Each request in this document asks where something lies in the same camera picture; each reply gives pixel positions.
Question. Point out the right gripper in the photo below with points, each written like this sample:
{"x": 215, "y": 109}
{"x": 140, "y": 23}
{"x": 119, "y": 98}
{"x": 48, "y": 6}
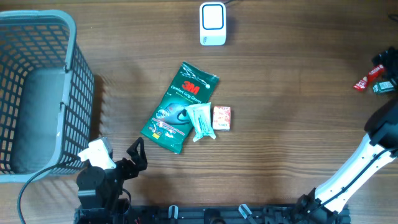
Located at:
{"x": 390, "y": 56}

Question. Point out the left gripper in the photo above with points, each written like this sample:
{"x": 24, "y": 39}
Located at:
{"x": 132, "y": 171}

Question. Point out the green white gum pack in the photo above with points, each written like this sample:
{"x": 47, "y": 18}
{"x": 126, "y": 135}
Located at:
{"x": 383, "y": 87}

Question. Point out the red Nescafe stick sachet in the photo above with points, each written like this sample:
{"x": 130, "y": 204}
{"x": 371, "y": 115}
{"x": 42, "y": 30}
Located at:
{"x": 370, "y": 77}

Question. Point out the green 3M gloves packet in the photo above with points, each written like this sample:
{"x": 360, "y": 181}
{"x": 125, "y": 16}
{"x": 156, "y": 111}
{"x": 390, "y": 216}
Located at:
{"x": 170, "y": 124}

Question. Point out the white teal tissue packet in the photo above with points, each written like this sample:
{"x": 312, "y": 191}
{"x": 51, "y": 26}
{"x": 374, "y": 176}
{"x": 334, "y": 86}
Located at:
{"x": 200, "y": 117}

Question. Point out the red white small carton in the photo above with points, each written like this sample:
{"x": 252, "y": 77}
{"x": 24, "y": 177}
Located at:
{"x": 222, "y": 118}

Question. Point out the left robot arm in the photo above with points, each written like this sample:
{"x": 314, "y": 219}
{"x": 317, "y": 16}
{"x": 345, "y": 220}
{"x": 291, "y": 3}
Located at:
{"x": 100, "y": 186}

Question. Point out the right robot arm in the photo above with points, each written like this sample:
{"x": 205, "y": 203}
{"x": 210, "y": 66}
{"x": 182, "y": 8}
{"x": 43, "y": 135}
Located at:
{"x": 378, "y": 148}

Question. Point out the white barcode scanner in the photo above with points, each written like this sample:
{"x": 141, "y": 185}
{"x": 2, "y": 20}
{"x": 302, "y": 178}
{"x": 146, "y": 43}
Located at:
{"x": 212, "y": 23}

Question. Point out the grey plastic mesh basket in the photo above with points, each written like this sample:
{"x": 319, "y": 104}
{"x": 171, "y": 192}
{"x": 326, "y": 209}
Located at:
{"x": 47, "y": 92}

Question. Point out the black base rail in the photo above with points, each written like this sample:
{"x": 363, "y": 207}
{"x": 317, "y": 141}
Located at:
{"x": 175, "y": 214}

